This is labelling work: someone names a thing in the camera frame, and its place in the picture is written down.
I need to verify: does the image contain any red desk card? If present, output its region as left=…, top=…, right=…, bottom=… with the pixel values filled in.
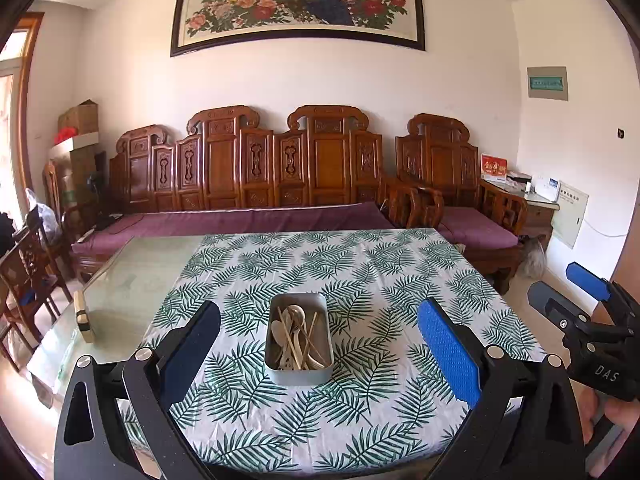
left=480, top=154, right=508, bottom=181

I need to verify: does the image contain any white box blue label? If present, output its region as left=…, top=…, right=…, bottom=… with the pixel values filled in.
left=534, top=176, right=562, bottom=202

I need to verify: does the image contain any wooden door frame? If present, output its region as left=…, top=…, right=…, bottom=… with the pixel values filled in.
left=0, top=12, right=46, bottom=221

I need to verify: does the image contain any low wooden dining chair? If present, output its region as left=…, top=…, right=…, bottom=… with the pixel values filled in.
left=0, top=220, right=73, bottom=356

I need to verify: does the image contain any carved wooden sofa bench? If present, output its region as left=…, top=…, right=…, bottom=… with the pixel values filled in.
left=70, top=105, right=446, bottom=281

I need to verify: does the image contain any person's right hand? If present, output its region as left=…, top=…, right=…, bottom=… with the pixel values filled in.
left=580, top=387, right=640, bottom=462

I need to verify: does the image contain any grey plastic bag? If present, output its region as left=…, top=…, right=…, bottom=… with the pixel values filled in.
left=520, top=237, right=547, bottom=278

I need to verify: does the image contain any long purple seat cushion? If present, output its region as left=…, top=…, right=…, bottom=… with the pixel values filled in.
left=72, top=201, right=396, bottom=256

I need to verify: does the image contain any beige round soup spoon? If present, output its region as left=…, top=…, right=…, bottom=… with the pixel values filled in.
left=290, top=305, right=309, bottom=342

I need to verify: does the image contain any square purple seat cushion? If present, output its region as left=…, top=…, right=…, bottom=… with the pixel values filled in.
left=437, top=206, right=521, bottom=251

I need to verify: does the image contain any wooden lid with black strap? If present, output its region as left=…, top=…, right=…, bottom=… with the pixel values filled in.
left=72, top=290, right=96, bottom=345

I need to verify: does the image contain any grey rectangular metal tin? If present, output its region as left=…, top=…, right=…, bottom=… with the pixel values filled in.
left=264, top=292, right=335, bottom=386

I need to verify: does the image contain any wooden side table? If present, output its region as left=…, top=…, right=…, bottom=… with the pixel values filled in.
left=482, top=175, right=561, bottom=252

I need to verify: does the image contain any framed peacock flower painting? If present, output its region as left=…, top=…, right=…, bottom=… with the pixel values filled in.
left=170, top=0, right=427, bottom=58

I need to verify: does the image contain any clear plastic bag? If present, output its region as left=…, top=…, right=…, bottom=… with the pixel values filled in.
left=25, top=189, right=63, bottom=241

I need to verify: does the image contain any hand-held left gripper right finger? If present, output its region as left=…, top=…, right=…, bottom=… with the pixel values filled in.
left=417, top=297, right=586, bottom=480

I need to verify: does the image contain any leaf print tablecloth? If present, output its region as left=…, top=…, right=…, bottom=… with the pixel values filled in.
left=120, top=228, right=546, bottom=478

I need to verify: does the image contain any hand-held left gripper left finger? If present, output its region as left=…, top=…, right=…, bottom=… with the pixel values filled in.
left=52, top=301, right=222, bottom=480

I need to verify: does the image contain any white electrical cabinet door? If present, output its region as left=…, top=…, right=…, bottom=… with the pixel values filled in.
left=550, top=186, right=590, bottom=250

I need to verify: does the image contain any carved wooden armchair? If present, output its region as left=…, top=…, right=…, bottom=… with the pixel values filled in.
left=395, top=112, right=530, bottom=296

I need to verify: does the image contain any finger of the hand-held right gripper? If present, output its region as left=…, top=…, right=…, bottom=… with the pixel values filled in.
left=565, top=261, right=640, bottom=327
left=527, top=280, right=597, bottom=337

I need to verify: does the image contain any brown cardboard box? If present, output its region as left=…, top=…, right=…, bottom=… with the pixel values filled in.
left=57, top=99, right=99, bottom=136

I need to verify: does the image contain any tall back wooden chair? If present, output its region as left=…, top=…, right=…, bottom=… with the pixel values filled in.
left=42, top=159, right=96, bottom=241

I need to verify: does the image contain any grey wall panel green label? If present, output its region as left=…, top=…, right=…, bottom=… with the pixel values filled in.
left=526, top=66, right=570, bottom=102

